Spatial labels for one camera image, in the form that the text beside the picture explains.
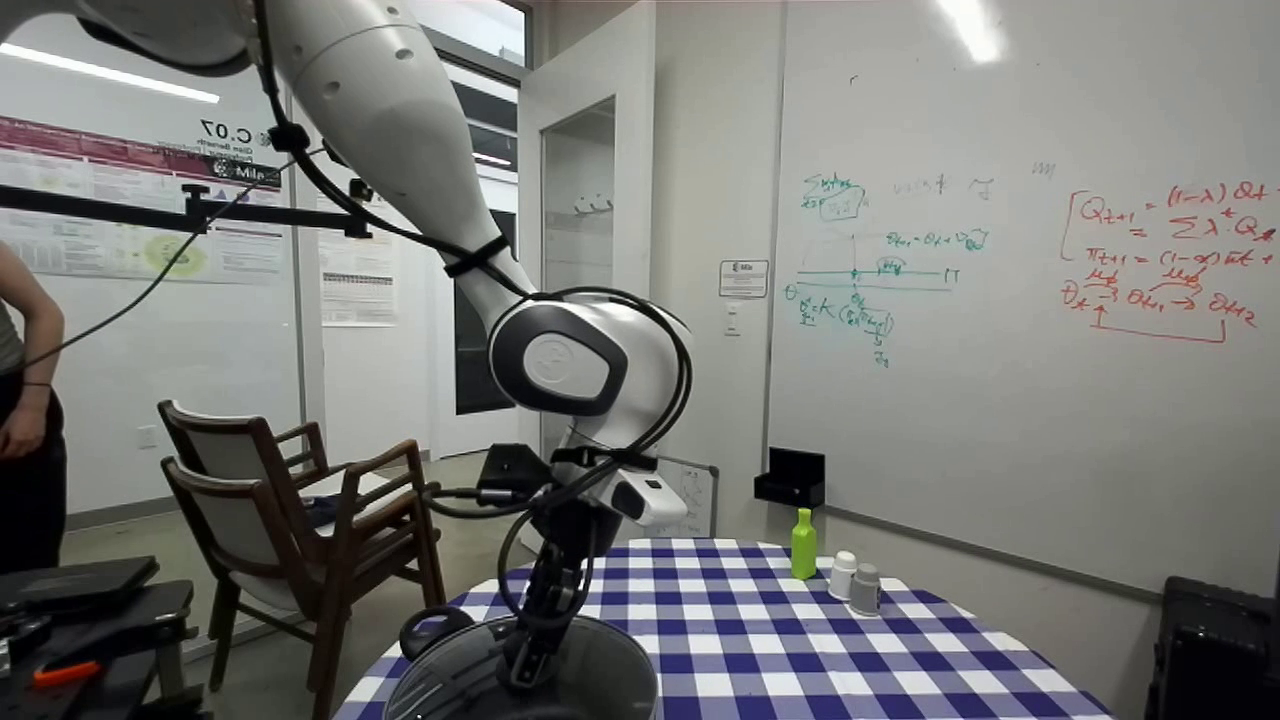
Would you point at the ceiling strip light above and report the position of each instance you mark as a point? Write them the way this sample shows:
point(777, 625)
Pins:
point(107, 70)

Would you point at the white shaker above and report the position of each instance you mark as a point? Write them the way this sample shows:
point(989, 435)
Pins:
point(842, 577)

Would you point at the white door dark window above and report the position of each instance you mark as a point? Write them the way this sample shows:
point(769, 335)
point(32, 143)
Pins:
point(469, 381)

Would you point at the wall poster with maroon band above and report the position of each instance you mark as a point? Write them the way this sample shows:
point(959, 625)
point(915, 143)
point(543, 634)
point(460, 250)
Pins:
point(133, 157)

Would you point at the black box on floor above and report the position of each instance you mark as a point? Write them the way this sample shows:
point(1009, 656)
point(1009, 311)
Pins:
point(794, 476)

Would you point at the black boom pole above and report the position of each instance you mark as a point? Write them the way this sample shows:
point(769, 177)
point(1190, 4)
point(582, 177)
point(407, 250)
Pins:
point(120, 211)

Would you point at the green plastic bottle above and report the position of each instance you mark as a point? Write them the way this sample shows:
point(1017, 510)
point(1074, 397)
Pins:
point(805, 544)

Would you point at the blue white checkered tablecloth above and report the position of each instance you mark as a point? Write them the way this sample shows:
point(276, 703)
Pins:
point(746, 642)

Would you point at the wooden armchair grey cushion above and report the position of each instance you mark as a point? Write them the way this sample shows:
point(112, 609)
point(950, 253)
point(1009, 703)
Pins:
point(267, 532)
point(226, 445)

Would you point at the large whiteboard with writing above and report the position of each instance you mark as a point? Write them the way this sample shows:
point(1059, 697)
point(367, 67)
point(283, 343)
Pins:
point(1015, 400)

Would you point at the dark grey cooking pot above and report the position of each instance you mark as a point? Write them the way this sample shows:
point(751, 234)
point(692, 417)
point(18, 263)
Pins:
point(424, 616)

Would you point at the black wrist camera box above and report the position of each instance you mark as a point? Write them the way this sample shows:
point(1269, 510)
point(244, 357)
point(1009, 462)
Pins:
point(515, 472)

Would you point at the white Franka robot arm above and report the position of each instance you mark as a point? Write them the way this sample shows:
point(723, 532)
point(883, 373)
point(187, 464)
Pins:
point(400, 135)

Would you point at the white door with glass panel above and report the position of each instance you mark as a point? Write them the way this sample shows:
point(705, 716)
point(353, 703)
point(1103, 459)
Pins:
point(586, 201)

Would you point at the grey shaker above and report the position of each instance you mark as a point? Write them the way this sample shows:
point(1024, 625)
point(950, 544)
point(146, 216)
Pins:
point(864, 589)

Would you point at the person in grey top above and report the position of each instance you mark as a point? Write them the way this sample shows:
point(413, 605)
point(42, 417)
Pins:
point(25, 453)

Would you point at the black case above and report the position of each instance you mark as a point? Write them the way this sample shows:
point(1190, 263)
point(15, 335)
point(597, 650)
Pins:
point(1221, 655)

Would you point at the small white wall sign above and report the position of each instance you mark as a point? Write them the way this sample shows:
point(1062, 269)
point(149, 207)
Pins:
point(746, 278)

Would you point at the black equipment cart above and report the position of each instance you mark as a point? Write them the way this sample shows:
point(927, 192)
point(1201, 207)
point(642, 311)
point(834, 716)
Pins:
point(95, 625)

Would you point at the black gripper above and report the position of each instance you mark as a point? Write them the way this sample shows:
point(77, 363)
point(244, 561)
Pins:
point(568, 544)

